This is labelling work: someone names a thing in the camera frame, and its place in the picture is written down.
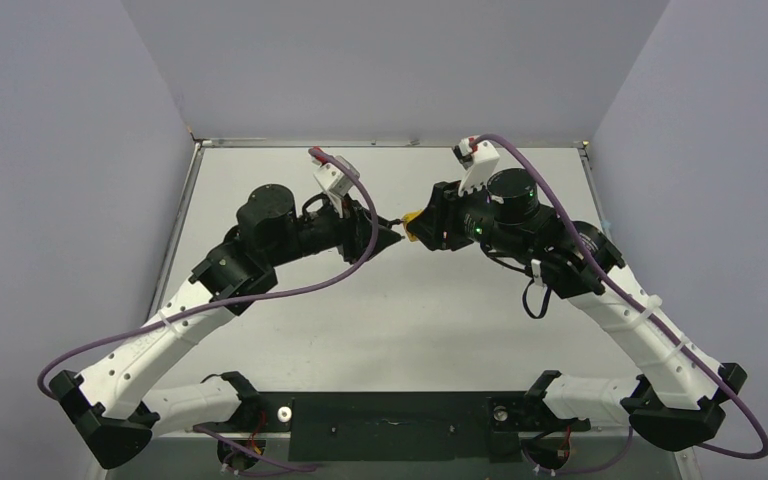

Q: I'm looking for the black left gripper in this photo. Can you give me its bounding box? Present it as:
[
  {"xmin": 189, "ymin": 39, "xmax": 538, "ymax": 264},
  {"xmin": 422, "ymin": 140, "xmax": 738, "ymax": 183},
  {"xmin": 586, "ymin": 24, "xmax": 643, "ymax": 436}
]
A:
[{"xmin": 267, "ymin": 190, "xmax": 400, "ymax": 268}]

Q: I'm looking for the yellow Opel padlock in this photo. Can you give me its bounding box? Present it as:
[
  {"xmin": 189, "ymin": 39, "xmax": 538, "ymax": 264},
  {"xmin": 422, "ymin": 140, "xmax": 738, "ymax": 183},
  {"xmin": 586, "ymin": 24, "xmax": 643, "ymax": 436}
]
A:
[{"xmin": 385, "ymin": 210, "xmax": 423, "ymax": 242}]

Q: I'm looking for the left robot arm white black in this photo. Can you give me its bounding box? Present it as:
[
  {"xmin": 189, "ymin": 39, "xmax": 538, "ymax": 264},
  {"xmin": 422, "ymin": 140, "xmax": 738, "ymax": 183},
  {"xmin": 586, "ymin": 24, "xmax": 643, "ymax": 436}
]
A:
[{"xmin": 48, "ymin": 184, "xmax": 400, "ymax": 469}]

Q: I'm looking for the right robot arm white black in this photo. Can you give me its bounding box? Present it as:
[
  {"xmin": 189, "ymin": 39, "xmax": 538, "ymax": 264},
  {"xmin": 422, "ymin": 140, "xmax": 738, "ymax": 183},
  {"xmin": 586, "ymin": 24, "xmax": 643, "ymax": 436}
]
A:
[{"xmin": 406, "ymin": 168, "xmax": 747, "ymax": 451}]

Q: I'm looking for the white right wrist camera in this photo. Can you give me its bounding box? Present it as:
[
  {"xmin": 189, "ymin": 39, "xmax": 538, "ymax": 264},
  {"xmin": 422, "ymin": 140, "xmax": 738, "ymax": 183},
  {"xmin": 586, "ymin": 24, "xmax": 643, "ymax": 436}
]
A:
[{"xmin": 452, "ymin": 137, "xmax": 500, "ymax": 197}]

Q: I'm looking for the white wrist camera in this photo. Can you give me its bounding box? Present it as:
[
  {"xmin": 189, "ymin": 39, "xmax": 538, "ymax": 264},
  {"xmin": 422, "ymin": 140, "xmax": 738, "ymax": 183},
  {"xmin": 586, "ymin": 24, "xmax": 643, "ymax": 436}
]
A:
[
  {"xmin": 311, "ymin": 147, "xmax": 360, "ymax": 219},
  {"xmin": 452, "ymin": 137, "xmax": 500, "ymax": 197}
]

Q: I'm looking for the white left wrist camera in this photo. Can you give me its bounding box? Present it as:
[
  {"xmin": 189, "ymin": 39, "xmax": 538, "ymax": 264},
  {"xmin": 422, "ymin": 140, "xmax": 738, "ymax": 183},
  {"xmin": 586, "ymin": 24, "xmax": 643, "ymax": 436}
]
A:
[{"xmin": 311, "ymin": 147, "xmax": 360, "ymax": 219}]

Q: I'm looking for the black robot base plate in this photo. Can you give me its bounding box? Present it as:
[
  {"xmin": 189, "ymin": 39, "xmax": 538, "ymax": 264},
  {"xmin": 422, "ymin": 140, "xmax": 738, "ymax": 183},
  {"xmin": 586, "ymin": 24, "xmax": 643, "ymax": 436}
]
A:
[{"xmin": 214, "ymin": 390, "xmax": 591, "ymax": 465}]

